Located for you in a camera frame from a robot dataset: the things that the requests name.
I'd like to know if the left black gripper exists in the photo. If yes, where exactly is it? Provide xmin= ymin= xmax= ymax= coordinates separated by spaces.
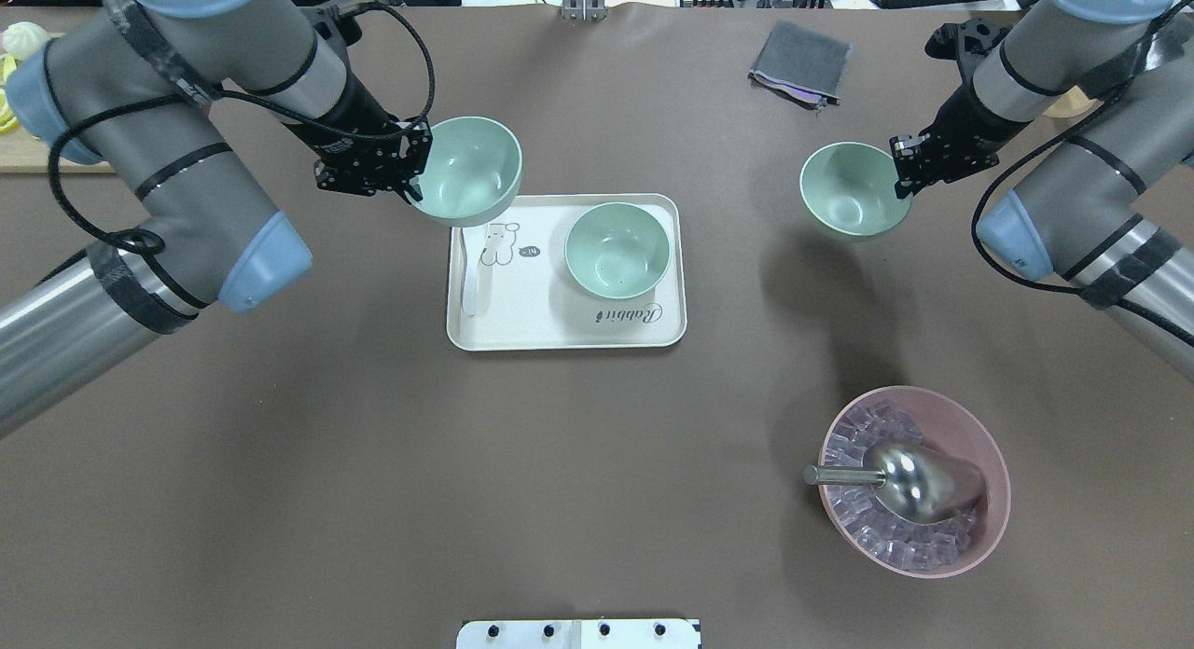
xmin=281 ymin=5 xmax=433 ymax=204

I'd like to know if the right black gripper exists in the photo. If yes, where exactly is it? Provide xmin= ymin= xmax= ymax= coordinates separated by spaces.
xmin=890 ymin=19 xmax=1016 ymax=200

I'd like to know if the green bowl robot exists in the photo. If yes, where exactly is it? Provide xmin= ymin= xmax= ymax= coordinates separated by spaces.
xmin=412 ymin=117 xmax=523 ymax=228
xmin=798 ymin=142 xmax=913 ymax=242

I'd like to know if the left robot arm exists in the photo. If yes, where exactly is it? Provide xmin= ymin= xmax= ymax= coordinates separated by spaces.
xmin=4 ymin=0 xmax=432 ymax=435

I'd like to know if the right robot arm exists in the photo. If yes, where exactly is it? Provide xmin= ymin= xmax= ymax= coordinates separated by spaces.
xmin=890 ymin=0 xmax=1193 ymax=377

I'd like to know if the white ceramic spoon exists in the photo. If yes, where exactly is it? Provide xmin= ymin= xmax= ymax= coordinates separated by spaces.
xmin=461 ymin=225 xmax=490 ymax=317

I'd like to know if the grey purple folded cloth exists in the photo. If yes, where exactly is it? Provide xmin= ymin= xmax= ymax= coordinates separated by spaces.
xmin=749 ymin=21 xmax=853 ymax=110

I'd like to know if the wooden mug tree stand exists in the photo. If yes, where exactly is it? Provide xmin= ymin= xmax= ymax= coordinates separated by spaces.
xmin=1042 ymin=87 xmax=1098 ymax=119

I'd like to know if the cream rabbit tray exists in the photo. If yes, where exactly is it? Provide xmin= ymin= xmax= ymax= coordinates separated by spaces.
xmin=445 ymin=193 xmax=687 ymax=352

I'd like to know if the green bowl on tray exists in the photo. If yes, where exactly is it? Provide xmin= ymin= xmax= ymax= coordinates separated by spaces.
xmin=564 ymin=202 xmax=673 ymax=299

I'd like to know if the pink bowl with ice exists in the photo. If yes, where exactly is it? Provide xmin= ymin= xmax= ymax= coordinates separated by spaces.
xmin=816 ymin=385 xmax=1011 ymax=580

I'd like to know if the metal ice scoop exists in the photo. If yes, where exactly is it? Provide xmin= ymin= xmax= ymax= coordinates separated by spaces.
xmin=804 ymin=441 xmax=987 ymax=525

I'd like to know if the wooden cutting board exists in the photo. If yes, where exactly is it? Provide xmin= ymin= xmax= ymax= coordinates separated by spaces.
xmin=0 ymin=126 xmax=113 ymax=174

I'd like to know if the lemon slice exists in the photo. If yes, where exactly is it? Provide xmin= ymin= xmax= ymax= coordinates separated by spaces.
xmin=0 ymin=52 xmax=21 ymax=132

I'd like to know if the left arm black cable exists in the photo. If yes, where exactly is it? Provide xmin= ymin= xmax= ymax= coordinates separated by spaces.
xmin=47 ymin=1 xmax=437 ymax=255

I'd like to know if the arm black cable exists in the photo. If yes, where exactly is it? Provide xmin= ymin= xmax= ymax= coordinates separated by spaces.
xmin=47 ymin=1 xmax=437 ymax=255
xmin=970 ymin=0 xmax=1194 ymax=297

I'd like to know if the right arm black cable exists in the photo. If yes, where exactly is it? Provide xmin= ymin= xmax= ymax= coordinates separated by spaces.
xmin=970 ymin=0 xmax=1194 ymax=297

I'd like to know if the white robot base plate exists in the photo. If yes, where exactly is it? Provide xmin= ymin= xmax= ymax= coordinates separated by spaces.
xmin=455 ymin=618 xmax=703 ymax=648

